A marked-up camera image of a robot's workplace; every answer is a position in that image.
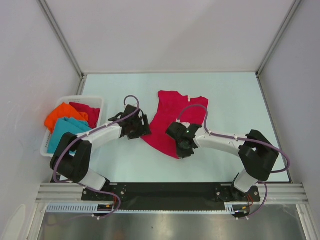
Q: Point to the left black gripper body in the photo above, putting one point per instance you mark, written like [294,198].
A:
[138,129]

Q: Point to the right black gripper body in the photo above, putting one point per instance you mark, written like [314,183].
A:
[182,150]

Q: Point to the magenta t shirt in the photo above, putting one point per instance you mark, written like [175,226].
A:
[171,106]

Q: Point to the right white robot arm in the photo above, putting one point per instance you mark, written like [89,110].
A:
[256,153]

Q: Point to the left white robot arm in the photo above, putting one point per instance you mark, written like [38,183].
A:
[73,154]

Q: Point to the red t shirt in basket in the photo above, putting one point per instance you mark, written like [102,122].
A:
[92,113]

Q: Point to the white plastic basket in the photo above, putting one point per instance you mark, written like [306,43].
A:
[65,124]

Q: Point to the orange t shirt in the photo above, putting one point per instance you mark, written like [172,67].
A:
[64,110]

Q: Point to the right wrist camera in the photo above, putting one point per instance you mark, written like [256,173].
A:
[186,124]

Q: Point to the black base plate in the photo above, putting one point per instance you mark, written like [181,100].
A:
[183,196]

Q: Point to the right white cable duct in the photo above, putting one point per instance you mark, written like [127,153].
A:
[238,208]

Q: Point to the white cable duct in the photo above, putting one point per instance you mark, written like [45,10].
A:
[238,208]
[80,208]

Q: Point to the left white cable duct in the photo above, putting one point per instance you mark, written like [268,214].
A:
[80,208]

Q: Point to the aluminium frame rail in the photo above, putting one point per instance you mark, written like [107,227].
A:
[278,193]

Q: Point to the left aluminium corner post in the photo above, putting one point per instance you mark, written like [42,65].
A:
[44,6]

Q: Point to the aluminium corner post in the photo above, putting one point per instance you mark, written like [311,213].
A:
[279,35]
[44,6]

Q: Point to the right aluminium corner post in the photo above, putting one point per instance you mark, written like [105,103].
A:
[279,35]

